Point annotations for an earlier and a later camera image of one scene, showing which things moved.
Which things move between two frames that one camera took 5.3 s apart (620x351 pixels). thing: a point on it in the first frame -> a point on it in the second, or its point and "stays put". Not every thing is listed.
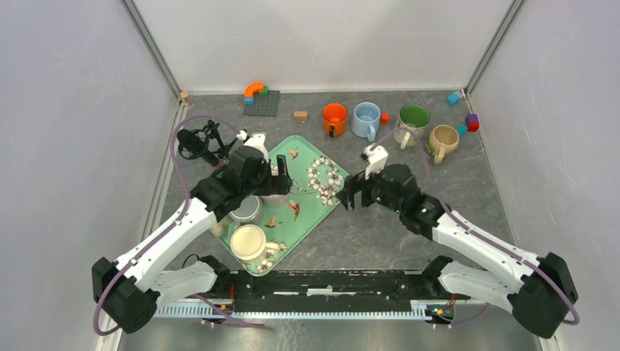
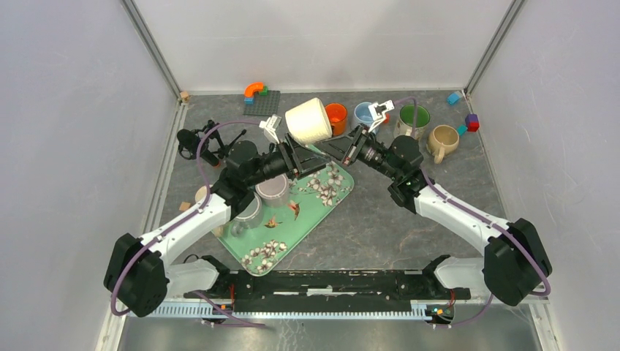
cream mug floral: (248, 244) -> (308, 121)
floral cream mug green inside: (411, 126) stays put
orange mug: (334, 118) stays put
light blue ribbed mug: (365, 120) stays put
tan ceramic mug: (442, 140) stays put
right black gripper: (353, 184) -> (343, 148)
